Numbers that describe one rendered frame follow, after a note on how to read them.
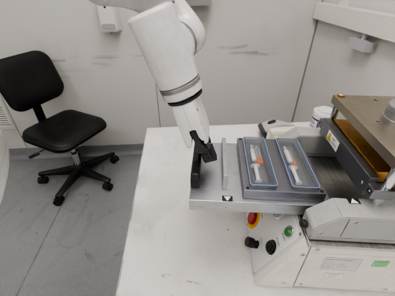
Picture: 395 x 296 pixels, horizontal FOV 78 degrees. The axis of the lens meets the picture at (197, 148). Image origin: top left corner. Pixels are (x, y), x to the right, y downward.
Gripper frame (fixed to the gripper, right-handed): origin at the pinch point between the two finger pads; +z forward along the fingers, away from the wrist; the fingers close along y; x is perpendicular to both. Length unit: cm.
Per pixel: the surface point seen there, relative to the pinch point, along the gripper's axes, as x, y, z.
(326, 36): 73, -139, 26
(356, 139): 32.1, -0.7, 6.6
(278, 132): 20, -39, 26
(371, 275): 27.4, 17.1, 29.5
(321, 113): 39, -48, 27
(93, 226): -105, -52, 69
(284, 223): 12.8, 9.4, 17.7
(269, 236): 8.5, 9.3, 21.9
